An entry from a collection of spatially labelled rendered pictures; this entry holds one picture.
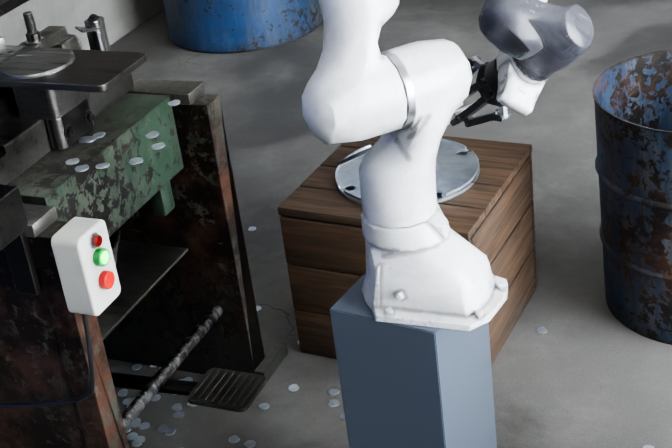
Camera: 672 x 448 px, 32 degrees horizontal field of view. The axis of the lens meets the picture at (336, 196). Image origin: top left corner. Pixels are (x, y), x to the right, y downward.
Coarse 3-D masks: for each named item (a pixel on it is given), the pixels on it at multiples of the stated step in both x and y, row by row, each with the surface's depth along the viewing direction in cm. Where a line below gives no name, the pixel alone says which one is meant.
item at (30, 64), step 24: (24, 48) 202; (48, 48) 199; (0, 72) 192; (24, 72) 190; (48, 72) 189; (72, 72) 189; (96, 72) 188; (120, 72) 186; (24, 96) 192; (48, 96) 190; (72, 96) 195; (48, 120) 192; (72, 120) 196
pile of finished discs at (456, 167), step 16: (448, 144) 246; (352, 160) 245; (448, 160) 239; (464, 160) 239; (336, 176) 239; (352, 176) 238; (448, 176) 233; (464, 176) 233; (352, 192) 232; (448, 192) 226
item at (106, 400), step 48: (48, 240) 175; (0, 288) 185; (48, 288) 180; (0, 336) 190; (48, 336) 186; (96, 336) 186; (0, 384) 196; (48, 384) 191; (96, 384) 187; (0, 432) 202; (48, 432) 197; (96, 432) 192
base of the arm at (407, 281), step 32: (416, 224) 171; (448, 224) 173; (384, 256) 173; (416, 256) 172; (448, 256) 172; (480, 256) 176; (384, 288) 175; (416, 288) 173; (448, 288) 171; (480, 288) 173; (384, 320) 175; (416, 320) 173; (448, 320) 172; (480, 320) 171
